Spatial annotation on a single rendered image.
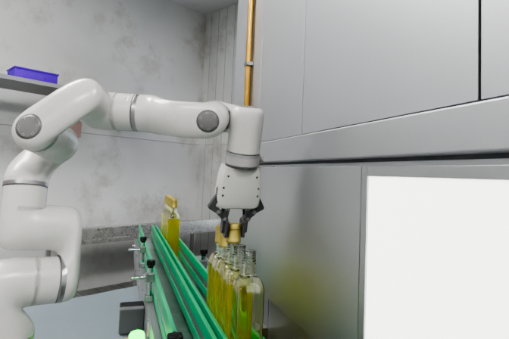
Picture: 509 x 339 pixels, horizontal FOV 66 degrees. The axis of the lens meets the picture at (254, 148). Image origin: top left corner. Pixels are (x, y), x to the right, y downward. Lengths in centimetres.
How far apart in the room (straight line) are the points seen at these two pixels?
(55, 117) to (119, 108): 13
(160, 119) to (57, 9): 344
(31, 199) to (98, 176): 324
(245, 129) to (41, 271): 50
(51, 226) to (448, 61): 78
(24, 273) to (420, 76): 80
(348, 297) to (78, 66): 371
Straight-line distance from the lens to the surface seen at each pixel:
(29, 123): 88
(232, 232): 93
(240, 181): 88
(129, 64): 440
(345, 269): 73
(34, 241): 93
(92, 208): 416
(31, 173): 94
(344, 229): 72
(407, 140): 60
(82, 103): 85
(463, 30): 60
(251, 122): 84
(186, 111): 81
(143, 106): 88
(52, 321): 167
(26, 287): 91
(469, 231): 52
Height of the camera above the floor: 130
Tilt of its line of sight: 4 degrees up
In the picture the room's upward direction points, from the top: 2 degrees clockwise
